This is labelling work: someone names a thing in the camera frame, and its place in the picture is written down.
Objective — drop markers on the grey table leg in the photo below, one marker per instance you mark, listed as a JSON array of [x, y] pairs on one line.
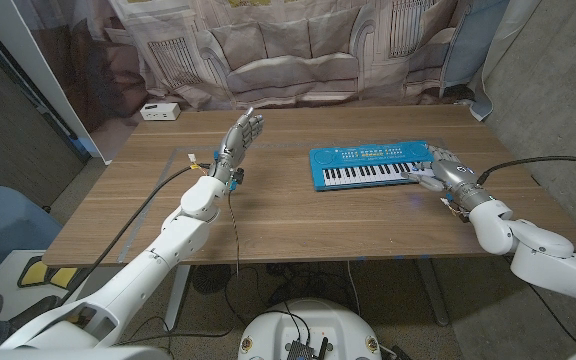
[[432, 295]]

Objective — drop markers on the white power strip box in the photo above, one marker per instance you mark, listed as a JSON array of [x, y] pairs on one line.
[[160, 111]]

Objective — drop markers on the blue plastic chair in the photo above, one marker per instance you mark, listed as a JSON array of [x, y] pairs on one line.
[[3, 225]]

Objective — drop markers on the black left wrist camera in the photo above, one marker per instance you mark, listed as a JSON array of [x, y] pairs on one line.
[[238, 176]]

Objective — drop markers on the white board frame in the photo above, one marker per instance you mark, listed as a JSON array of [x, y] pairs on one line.
[[43, 75]]

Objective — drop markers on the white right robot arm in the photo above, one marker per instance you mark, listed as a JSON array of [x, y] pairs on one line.
[[548, 255]]

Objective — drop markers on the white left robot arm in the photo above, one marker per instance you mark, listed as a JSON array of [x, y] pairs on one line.
[[168, 250]]

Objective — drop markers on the blue toy piano keyboard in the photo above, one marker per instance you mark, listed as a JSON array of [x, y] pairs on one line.
[[363, 170]]

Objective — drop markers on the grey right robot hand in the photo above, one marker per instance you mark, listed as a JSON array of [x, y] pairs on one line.
[[450, 175]]

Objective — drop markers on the white table leg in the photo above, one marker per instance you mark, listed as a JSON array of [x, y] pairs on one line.
[[176, 295]]

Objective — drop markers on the black round fan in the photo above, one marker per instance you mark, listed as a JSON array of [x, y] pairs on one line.
[[211, 278]]

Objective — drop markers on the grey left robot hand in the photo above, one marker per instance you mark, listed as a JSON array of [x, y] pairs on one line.
[[235, 145]]

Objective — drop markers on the printed sofa room backdrop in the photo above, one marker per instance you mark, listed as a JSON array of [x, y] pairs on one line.
[[288, 55]]

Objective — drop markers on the white mat with yellow shapes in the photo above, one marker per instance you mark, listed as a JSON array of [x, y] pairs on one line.
[[3, 280]]

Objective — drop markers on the white robot torso base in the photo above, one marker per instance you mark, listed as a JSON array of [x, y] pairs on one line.
[[313, 325]]

